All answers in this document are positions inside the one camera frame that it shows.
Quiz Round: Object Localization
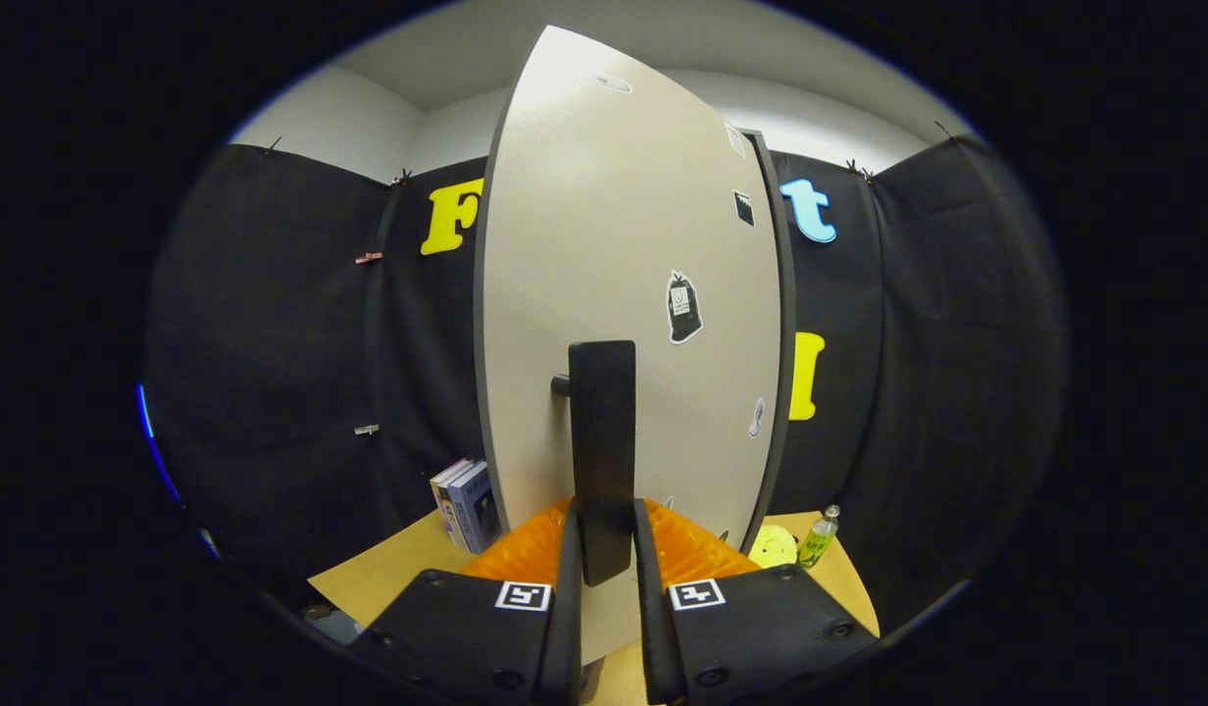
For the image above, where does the yellow plush toy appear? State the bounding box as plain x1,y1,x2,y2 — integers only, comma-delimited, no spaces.
748,524,799,570

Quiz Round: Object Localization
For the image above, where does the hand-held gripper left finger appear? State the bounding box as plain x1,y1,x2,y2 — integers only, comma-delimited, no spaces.
347,498,585,706

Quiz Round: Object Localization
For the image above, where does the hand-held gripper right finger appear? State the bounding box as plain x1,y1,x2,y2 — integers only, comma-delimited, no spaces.
631,498,880,706

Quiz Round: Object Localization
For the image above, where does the beige shoe cabinet door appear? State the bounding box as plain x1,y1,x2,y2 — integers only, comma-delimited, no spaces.
474,25,783,668

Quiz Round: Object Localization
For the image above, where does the dark grey shoe cabinet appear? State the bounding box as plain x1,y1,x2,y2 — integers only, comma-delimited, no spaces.
739,126,799,555

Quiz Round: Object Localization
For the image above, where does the blue cover book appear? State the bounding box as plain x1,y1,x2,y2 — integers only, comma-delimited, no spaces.
447,461,502,555

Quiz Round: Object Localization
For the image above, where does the black door handle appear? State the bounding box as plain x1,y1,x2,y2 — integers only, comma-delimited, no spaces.
551,340,637,587

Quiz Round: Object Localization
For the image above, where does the black backdrop cloth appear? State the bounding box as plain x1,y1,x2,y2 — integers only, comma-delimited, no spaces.
143,132,1071,629

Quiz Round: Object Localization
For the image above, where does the green label bottle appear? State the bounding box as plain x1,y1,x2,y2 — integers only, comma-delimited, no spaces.
798,505,841,570

